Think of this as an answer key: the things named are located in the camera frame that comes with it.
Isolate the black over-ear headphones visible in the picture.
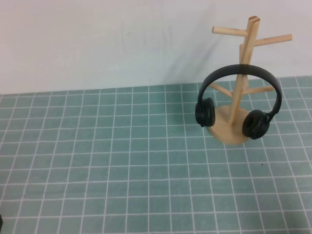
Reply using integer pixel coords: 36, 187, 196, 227
195, 63, 284, 140

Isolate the wooden tree-shaped headphone stand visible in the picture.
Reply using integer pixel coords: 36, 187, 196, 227
208, 15, 293, 146

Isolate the green white-grid tablecloth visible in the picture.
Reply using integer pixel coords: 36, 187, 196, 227
0, 77, 312, 234

